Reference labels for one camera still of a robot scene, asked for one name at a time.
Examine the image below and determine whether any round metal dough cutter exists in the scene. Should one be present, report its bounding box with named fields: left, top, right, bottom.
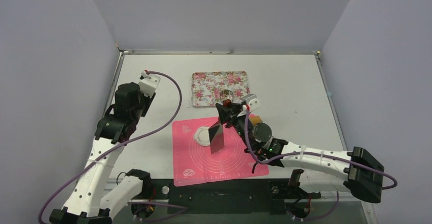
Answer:
left=219, top=89, right=235, bottom=103

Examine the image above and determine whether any white dough lump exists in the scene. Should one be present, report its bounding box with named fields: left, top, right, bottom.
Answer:
left=193, top=126, right=210, bottom=147

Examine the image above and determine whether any pink silicone baking mat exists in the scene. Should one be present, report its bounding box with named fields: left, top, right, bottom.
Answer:
left=172, top=117, right=269, bottom=187

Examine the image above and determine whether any wooden rolling pin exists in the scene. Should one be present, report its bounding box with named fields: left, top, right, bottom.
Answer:
left=249, top=115, right=262, bottom=126

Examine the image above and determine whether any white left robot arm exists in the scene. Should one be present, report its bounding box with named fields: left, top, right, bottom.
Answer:
left=49, top=81, right=158, bottom=223

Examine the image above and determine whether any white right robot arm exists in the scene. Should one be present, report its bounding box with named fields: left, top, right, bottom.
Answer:
left=216, top=100, right=384, bottom=203

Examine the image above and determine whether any floral rectangular tray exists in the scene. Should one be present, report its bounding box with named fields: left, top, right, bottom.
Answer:
left=191, top=71, right=250, bottom=107

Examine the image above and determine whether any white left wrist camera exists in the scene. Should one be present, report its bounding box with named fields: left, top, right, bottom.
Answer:
left=138, top=70, right=160, bottom=98

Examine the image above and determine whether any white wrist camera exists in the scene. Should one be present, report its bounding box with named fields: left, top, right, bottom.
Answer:
left=138, top=70, right=160, bottom=98
left=242, top=94, right=261, bottom=113

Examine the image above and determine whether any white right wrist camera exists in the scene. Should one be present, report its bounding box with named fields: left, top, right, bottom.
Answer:
left=242, top=94, right=261, bottom=113

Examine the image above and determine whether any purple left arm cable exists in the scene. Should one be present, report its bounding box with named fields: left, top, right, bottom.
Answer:
left=38, top=70, right=190, bottom=224

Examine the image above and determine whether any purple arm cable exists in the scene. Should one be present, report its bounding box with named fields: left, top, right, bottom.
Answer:
left=38, top=70, right=190, bottom=224
left=244, top=109, right=398, bottom=222

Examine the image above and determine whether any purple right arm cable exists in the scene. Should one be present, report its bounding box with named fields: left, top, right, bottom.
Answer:
left=244, top=109, right=398, bottom=222

